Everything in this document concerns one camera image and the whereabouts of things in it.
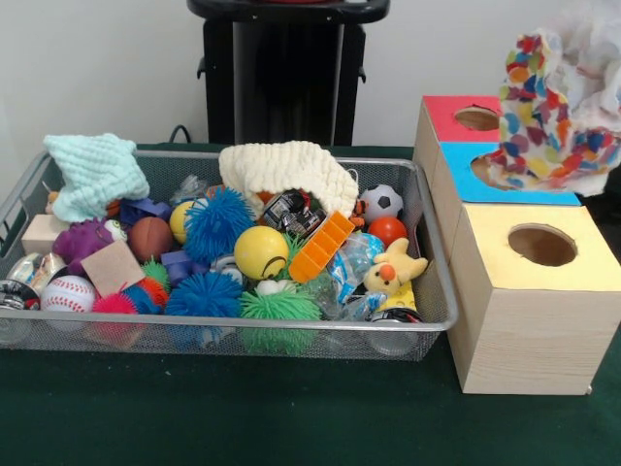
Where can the white baseball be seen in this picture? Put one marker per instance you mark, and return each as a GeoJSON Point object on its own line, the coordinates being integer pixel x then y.
{"type": "Point", "coordinates": [68, 293]}

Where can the yellow ball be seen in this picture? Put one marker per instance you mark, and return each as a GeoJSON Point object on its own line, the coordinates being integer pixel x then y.
{"type": "Point", "coordinates": [259, 250]}

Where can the cream knitted cloth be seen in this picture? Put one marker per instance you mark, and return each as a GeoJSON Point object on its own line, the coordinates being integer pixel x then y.
{"type": "Point", "coordinates": [291, 167]}

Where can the white paper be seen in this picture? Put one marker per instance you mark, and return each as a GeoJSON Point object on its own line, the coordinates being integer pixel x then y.
{"type": "Point", "coordinates": [553, 131]}

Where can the shallow mesh bin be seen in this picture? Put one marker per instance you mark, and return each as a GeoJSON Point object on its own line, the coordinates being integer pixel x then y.
{"type": "Point", "coordinates": [291, 340]}

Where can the orange plastic brick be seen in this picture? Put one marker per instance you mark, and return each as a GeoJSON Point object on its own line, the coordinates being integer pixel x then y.
{"type": "Point", "coordinates": [320, 247]}

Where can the mint knitted cloth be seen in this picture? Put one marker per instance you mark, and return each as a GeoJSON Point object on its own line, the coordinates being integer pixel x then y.
{"type": "Point", "coordinates": [97, 175]}

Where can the green spiky ball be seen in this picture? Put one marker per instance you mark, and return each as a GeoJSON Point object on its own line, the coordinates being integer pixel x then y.
{"type": "Point", "coordinates": [276, 308]}

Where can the dark green tablecloth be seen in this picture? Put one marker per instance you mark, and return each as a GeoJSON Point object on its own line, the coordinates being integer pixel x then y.
{"type": "Point", "coordinates": [242, 417]}

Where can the blue spiky ball with eyes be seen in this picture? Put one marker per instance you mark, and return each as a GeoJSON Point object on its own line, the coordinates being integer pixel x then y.
{"type": "Point", "coordinates": [218, 225]}

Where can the wooden box with three holes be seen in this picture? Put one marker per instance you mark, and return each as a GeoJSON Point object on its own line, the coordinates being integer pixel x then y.
{"type": "Point", "coordinates": [529, 340]}

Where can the yellow plush toy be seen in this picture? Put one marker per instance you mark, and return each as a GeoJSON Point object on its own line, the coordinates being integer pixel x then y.
{"type": "Point", "coordinates": [393, 272]}

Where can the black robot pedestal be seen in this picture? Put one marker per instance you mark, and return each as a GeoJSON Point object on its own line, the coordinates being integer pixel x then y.
{"type": "Point", "coordinates": [291, 73]}

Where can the black white soccer ball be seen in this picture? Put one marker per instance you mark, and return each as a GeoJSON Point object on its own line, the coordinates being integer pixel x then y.
{"type": "Point", "coordinates": [382, 204]}

